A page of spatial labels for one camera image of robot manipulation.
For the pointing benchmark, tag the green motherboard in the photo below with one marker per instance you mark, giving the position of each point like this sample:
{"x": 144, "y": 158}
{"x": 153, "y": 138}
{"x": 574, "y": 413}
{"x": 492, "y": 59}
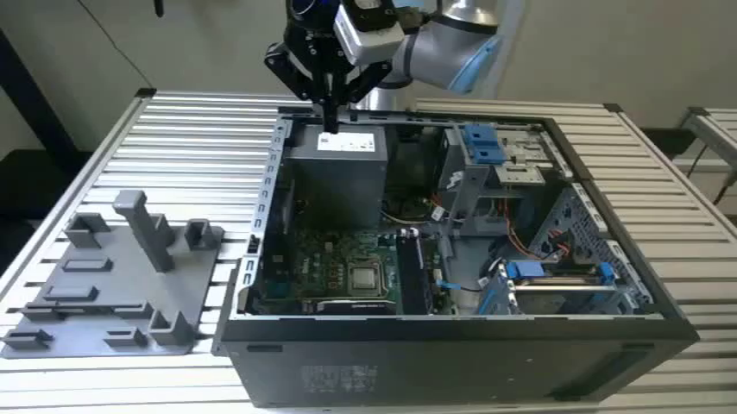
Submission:
{"x": 311, "y": 259}

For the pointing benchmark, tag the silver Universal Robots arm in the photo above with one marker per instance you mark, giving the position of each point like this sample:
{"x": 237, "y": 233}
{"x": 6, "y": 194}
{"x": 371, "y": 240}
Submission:
{"x": 438, "y": 52}

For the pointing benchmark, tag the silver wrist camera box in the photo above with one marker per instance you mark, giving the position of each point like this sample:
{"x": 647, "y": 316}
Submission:
{"x": 368, "y": 39}

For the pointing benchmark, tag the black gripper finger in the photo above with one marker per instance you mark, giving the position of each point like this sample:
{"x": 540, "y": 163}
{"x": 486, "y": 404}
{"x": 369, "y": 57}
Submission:
{"x": 368, "y": 82}
{"x": 287, "y": 64}

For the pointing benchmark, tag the teal board connector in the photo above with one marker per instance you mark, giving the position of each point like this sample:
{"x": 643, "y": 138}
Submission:
{"x": 283, "y": 290}

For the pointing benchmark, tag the grey plastic parts rack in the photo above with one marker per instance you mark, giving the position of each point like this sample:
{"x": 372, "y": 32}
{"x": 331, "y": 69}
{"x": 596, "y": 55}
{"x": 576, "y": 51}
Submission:
{"x": 114, "y": 280}

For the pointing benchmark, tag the black table corner cap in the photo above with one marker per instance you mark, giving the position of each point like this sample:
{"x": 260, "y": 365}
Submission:
{"x": 145, "y": 92}
{"x": 612, "y": 108}

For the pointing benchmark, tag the grey metal drive cage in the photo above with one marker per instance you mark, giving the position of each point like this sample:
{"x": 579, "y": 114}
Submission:
{"x": 478, "y": 194}

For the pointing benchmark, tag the hard disk in blue carrier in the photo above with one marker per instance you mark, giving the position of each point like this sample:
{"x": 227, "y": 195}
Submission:
{"x": 552, "y": 297}

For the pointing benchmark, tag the black metal stand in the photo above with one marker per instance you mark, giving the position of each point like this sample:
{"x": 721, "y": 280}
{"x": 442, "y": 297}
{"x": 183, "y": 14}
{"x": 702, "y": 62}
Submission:
{"x": 28, "y": 95}

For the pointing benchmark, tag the black graphics card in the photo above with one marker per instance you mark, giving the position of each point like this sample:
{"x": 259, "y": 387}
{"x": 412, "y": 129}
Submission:
{"x": 356, "y": 307}

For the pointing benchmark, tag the silver CPU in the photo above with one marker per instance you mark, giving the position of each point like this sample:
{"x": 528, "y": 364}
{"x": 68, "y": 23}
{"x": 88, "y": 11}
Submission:
{"x": 365, "y": 278}

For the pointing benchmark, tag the black open PC case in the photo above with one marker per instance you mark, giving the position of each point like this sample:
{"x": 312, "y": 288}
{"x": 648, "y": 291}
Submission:
{"x": 403, "y": 358}

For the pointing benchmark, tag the blue plastic drive latch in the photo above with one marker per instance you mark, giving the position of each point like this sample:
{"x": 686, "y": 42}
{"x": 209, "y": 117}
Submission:
{"x": 486, "y": 155}
{"x": 479, "y": 134}

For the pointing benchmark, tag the grey power supply unit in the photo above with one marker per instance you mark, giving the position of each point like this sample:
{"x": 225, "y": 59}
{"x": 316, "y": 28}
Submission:
{"x": 333, "y": 190}

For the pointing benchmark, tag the metal slat side table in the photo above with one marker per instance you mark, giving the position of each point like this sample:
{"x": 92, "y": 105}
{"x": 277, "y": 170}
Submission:
{"x": 714, "y": 125}

